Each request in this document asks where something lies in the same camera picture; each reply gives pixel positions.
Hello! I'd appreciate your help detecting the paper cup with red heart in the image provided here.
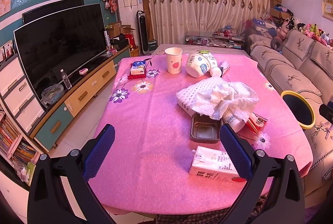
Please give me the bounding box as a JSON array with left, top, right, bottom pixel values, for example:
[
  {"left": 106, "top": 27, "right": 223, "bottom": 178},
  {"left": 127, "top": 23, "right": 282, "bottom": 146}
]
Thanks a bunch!
[{"left": 165, "top": 47, "right": 183, "bottom": 74}]

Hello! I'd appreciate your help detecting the pink floral tablecloth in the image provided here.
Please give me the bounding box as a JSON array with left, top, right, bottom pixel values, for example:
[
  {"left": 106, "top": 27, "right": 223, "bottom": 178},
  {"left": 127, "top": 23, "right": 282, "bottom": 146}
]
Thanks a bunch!
[{"left": 89, "top": 54, "right": 313, "bottom": 214}]

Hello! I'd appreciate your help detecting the yellow rim trash bin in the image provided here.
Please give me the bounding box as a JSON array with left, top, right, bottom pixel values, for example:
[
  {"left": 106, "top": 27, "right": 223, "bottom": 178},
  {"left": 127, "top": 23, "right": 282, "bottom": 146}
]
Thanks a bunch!
[{"left": 281, "top": 90, "right": 316, "bottom": 130}]

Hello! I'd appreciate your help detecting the red snack wrapper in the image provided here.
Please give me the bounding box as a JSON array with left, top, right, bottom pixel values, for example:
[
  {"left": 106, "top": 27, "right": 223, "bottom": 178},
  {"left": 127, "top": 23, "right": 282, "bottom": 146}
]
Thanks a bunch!
[{"left": 246, "top": 112, "right": 268, "bottom": 134}]

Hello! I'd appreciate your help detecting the clear water bottle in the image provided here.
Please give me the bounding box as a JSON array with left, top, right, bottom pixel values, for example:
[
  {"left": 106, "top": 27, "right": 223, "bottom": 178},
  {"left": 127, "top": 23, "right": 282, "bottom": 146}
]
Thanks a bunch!
[{"left": 60, "top": 69, "right": 72, "bottom": 89}]

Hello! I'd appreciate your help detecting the beige sofa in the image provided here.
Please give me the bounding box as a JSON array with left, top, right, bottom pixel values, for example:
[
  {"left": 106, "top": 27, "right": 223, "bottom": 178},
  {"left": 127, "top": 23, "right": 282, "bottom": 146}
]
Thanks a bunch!
[{"left": 247, "top": 30, "right": 332, "bottom": 195}]

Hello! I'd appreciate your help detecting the white drawer unit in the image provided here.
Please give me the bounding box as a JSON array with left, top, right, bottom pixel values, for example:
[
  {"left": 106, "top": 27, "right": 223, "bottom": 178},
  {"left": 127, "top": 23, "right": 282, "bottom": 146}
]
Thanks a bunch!
[{"left": 1, "top": 55, "right": 45, "bottom": 135}]

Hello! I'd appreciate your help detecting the black tower fan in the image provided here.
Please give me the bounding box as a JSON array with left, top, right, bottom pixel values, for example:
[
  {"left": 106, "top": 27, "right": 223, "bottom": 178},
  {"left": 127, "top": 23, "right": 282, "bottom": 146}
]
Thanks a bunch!
[{"left": 136, "top": 11, "right": 149, "bottom": 54}]

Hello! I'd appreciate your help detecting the blue tissue pack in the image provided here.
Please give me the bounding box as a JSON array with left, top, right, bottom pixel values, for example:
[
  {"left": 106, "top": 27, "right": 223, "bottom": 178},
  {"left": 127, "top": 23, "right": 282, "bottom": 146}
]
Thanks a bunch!
[{"left": 130, "top": 61, "right": 146, "bottom": 75}]

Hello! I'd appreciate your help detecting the brown plastic tray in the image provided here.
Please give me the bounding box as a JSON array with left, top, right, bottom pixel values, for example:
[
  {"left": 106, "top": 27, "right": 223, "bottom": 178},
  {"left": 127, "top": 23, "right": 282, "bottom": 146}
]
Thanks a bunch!
[{"left": 190, "top": 114, "right": 221, "bottom": 144}]

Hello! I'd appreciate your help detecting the white yogurt tub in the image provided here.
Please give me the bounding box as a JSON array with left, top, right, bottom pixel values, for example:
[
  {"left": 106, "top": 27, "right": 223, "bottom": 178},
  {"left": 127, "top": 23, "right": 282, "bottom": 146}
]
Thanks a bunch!
[{"left": 185, "top": 52, "right": 210, "bottom": 78}]

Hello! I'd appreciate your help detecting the red flat box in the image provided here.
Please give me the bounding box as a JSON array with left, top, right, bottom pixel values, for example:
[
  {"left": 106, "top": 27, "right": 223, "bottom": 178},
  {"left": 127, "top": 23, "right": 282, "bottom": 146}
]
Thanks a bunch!
[{"left": 128, "top": 71, "right": 146, "bottom": 80}]

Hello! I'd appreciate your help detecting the wooden tv cabinet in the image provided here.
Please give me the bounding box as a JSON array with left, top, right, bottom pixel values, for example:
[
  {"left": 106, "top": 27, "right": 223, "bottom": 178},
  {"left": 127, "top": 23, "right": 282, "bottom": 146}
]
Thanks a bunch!
[{"left": 30, "top": 46, "right": 130, "bottom": 151}]

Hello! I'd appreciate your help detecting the white bottle green base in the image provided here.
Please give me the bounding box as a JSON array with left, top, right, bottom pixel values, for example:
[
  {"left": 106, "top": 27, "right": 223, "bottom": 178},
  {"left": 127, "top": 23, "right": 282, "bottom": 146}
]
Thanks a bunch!
[{"left": 199, "top": 50, "right": 222, "bottom": 78}]

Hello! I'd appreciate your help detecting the large black television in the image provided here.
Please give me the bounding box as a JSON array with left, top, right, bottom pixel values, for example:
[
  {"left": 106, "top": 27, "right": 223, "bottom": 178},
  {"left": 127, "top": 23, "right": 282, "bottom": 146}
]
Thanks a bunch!
[{"left": 14, "top": 3, "right": 107, "bottom": 100}]

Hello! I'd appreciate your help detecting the white pill bottle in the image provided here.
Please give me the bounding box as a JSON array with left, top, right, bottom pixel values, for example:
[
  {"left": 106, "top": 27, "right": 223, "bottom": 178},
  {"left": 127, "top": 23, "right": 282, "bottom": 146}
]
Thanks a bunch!
[{"left": 222, "top": 108, "right": 248, "bottom": 133}]

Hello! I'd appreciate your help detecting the low shelf with clutter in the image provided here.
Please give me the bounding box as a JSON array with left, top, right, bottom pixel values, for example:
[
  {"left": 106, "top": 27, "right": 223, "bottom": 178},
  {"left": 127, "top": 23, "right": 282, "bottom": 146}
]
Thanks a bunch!
[{"left": 185, "top": 31, "right": 245, "bottom": 49}]

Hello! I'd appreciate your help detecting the white pink milk carton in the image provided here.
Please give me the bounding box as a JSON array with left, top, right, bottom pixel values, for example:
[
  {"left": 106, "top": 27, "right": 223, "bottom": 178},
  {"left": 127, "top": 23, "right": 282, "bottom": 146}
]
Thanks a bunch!
[{"left": 189, "top": 146, "right": 247, "bottom": 183}]

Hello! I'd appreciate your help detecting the white foam net wrap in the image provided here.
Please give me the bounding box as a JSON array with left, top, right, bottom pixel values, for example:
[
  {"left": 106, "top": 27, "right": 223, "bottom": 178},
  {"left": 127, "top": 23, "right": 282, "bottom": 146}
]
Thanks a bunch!
[{"left": 175, "top": 77, "right": 226, "bottom": 115}]

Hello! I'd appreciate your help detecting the pile of plush toys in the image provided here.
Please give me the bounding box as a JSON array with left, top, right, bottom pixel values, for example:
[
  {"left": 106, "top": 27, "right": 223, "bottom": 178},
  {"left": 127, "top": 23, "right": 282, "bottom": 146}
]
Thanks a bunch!
[{"left": 244, "top": 3, "right": 332, "bottom": 52}]

